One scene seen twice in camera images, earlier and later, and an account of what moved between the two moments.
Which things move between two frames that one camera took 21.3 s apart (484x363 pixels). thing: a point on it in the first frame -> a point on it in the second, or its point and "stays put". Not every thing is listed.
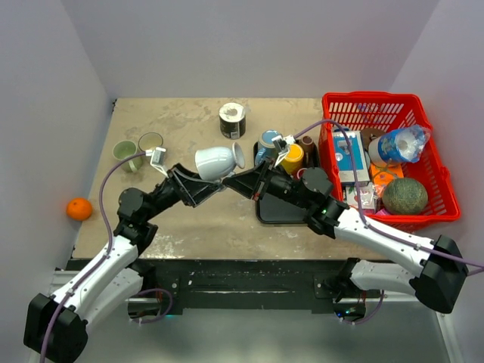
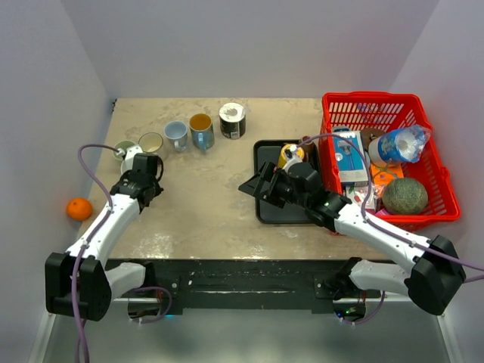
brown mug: [311, 154] stays put
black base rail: [240, 286] stays put
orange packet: [384, 175] stays put
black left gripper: [190, 187] -> [159, 188]
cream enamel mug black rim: [150, 141] stays put
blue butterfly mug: [266, 147] -> [202, 131]
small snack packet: [367, 196] stays put
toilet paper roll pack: [404, 144] stays put
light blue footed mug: [215, 163] -> [177, 133]
